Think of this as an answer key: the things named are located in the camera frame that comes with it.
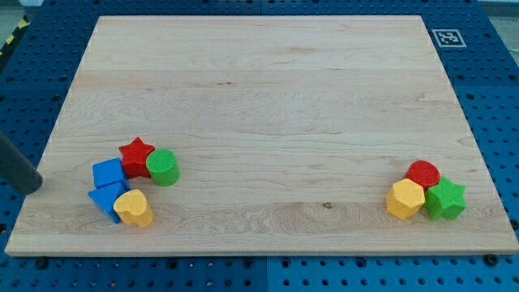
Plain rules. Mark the white fiducial marker tag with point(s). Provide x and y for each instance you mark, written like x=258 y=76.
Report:
x=448 y=38

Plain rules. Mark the blue cube block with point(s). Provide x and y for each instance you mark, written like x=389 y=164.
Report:
x=108 y=172

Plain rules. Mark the light wooden board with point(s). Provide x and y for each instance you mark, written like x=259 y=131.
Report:
x=289 y=132

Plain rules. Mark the green cylinder block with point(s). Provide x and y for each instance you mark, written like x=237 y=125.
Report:
x=163 y=167

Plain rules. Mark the blue triangle block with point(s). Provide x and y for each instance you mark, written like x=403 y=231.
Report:
x=105 y=197

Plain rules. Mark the red cylinder block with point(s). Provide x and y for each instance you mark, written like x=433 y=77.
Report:
x=424 y=174

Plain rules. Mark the yellow hexagon block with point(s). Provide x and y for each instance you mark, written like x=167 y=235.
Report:
x=405 y=199

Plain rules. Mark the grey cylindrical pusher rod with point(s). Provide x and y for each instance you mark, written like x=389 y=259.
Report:
x=17 y=170

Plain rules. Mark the yellow black hazard tape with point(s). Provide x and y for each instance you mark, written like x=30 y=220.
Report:
x=15 y=37

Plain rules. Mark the red star block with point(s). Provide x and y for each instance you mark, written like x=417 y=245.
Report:
x=134 y=157

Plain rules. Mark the green star block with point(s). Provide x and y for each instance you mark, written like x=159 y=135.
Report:
x=445 y=200

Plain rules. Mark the yellow heart block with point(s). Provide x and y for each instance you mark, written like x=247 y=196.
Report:
x=133 y=208

